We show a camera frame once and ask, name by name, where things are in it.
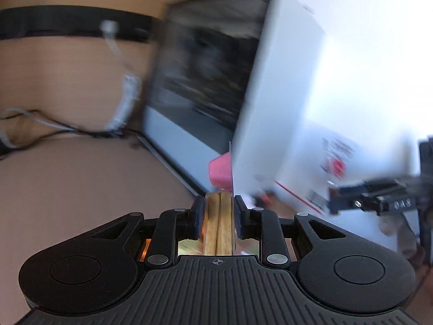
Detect white power cable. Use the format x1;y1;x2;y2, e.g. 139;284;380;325
0;20;143;150

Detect orange plastic shell half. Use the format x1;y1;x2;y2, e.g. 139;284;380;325
138;238;151;262

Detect black cable bundle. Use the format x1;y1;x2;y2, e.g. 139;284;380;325
0;109;150;163

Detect white aigo computer case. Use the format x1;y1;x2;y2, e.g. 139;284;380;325
142;0;324;195

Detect black wall power strip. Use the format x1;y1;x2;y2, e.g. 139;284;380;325
1;5;157;43

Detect wooden sticks pack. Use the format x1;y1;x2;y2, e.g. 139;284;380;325
202;151;237;257

